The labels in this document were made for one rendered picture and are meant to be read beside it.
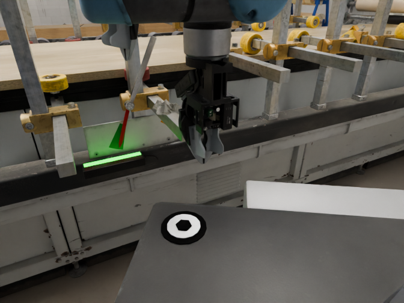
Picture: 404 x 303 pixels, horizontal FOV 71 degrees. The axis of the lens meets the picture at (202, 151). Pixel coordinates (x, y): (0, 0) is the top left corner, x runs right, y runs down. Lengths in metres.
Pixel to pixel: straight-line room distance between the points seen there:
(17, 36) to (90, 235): 0.88
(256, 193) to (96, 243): 1.21
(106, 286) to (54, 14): 7.10
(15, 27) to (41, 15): 7.20
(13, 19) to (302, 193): 0.70
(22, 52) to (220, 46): 0.49
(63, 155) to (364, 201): 0.52
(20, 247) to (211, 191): 0.85
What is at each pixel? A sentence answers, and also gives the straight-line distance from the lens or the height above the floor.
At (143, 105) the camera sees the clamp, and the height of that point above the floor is 0.84.
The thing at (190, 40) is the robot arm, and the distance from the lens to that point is 0.46.
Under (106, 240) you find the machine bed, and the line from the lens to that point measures 1.38.
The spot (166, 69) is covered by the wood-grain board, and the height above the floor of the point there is 0.88.
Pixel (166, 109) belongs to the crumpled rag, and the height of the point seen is 0.87.
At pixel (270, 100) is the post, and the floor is 0.78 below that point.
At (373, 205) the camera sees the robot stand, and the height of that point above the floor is 0.99.
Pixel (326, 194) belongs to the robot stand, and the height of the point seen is 0.99.
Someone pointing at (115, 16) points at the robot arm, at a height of 1.10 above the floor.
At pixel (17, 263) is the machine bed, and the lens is 1.44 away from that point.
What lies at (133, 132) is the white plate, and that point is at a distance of 0.86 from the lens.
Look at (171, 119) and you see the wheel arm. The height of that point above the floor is 0.86.
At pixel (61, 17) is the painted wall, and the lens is 7.96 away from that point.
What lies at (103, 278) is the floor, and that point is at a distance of 1.46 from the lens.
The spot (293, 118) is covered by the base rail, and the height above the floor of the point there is 0.70.
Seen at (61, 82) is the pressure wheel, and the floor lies 0.90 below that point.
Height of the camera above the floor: 1.11
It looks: 29 degrees down
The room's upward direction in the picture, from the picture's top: straight up
